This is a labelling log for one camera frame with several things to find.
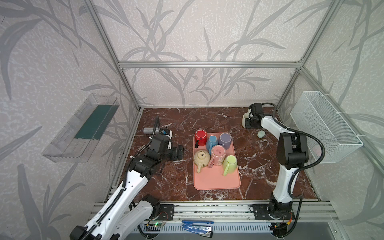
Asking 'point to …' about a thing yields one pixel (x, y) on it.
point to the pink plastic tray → (231, 150)
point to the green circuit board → (156, 224)
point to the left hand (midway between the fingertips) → (178, 144)
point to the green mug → (230, 164)
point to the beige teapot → (201, 158)
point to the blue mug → (212, 141)
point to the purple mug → (225, 138)
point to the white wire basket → (313, 114)
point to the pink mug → (218, 155)
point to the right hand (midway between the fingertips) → (250, 119)
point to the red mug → (201, 135)
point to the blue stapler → (201, 228)
